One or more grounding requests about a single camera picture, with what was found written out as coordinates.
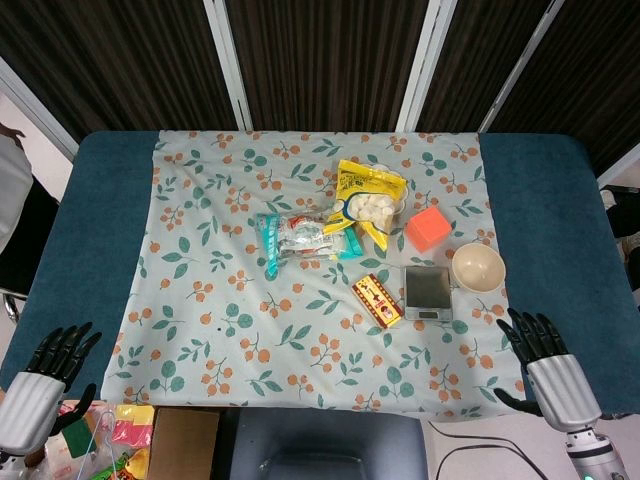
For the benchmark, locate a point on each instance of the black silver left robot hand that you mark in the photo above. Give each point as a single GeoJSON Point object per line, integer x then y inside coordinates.
{"type": "Point", "coordinates": [30, 405]}

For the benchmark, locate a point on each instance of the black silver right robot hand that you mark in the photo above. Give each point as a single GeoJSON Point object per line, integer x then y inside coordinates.
{"type": "Point", "coordinates": [562, 390]}

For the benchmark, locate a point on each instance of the beige bowl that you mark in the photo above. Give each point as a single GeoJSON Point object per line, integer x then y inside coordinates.
{"type": "Point", "coordinates": [477, 267]}

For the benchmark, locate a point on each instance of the small digital scale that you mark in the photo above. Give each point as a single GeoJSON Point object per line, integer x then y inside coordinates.
{"type": "Point", "coordinates": [426, 287]}

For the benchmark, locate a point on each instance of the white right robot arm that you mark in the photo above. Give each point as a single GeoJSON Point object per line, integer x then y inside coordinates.
{"type": "Point", "coordinates": [595, 455]}

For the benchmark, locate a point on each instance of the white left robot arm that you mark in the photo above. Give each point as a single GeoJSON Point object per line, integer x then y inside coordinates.
{"type": "Point", "coordinates": [6, 459]}

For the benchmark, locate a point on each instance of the green felt piece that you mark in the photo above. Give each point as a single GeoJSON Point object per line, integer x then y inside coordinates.
{"type": "Point", "coordinates": [77, 440]}

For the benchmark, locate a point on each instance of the clear plastic bag red print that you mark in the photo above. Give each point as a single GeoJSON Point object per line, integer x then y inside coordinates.
{"type": "Point", "coordinates": [65, 462]}

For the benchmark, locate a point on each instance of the yellow pink package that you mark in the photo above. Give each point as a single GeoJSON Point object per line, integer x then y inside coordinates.
{"type": "Point", "coordinates": [131, 425]}

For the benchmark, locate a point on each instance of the chrome chair leg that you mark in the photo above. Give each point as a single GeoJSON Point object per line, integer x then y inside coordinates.
{"type": "Point", "coordinates": [11, 302]}

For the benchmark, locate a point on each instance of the colourful snack bag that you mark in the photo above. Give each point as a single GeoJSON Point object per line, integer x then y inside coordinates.
{"type": "Point", "coordinates": [135, 465]}

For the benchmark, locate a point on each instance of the brown cardboard box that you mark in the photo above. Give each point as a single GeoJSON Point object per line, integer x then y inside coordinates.
{"type": "Point", "coordinates": [182, 445]}

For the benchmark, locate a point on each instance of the teal velvet table cover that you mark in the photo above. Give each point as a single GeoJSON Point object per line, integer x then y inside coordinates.
{"type": "Point", "coordinates": [550, 225]}

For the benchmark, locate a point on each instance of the black object beside table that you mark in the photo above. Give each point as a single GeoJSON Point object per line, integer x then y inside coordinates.
{"type": "Point", "coordinates": [622, 210]}

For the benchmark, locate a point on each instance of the red yellow small box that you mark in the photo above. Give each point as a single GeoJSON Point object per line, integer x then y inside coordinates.
{"type": "Point", "coordinates": [377, 302]}

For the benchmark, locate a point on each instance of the orange cube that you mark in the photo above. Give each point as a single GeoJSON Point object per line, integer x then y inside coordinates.
{"type": "Point", "coordinates": [427, 230]}

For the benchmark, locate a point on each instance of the person in white shirt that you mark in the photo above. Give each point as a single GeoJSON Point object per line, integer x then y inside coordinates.
{"type": "Point", "coordinates": [12, 190]}

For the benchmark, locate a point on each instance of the floral leaf print tablecloth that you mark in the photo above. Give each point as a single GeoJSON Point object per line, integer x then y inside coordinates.
{"type": "Point", "coordinates": [250, 350]}

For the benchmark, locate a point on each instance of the dark grey chair seat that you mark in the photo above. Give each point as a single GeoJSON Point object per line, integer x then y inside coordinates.
{"type": "Point", "coordinates": [325, 445]}

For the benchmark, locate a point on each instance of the yellow snack bag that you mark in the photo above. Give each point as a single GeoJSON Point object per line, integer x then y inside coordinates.
{"type": "Point", "coordinates": [367, 190]}

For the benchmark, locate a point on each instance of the white scalloped dish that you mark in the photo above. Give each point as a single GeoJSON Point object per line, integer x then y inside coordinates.
{"type": "Point", "coordinates": [378, 165]}

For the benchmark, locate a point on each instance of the teal silver snack packet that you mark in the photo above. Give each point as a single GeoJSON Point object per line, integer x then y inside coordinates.
{"type": "Point", "coordinates": [305, 240]}

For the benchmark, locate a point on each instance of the dark folding partition screen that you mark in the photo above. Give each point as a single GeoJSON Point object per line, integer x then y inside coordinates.
{"type": "Point", "coordinates": [325, 50]}

